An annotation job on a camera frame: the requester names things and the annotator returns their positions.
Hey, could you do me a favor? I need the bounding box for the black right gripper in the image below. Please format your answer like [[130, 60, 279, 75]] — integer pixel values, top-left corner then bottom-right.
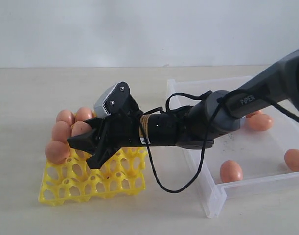
[[67, 108, 144, 169]]

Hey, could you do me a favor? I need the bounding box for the brown egg placed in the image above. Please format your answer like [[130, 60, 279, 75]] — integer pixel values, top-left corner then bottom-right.
[[75, 107, 95, 122], [56, 109, 75, 126]]

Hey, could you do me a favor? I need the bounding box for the brown egg cluster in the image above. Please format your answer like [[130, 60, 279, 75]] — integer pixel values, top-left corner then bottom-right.
[[51, 121, 72, 143]]

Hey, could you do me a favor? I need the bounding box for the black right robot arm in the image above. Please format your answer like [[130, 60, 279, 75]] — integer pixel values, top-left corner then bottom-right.
[[68, 49, 299, 169]]

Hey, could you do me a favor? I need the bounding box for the yellow plastic egg tray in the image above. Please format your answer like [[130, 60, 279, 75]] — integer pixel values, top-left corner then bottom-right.
[[38, 143, 147, 206]]

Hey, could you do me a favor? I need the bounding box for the clear plastic bin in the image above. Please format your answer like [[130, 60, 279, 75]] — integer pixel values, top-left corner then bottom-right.
[[165, 75, 299, 218]]

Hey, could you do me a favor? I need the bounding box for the brown egg under gripper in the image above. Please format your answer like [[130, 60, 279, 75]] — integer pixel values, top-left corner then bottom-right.
[[246, 110, 262, 118]]

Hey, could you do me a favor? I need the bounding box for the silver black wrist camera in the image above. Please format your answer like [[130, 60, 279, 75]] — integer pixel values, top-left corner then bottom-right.
[[94, 81, 130, 119]]

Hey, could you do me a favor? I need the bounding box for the black camera cable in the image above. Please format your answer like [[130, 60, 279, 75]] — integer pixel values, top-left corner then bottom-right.
[[137, 92, 299, 194]]

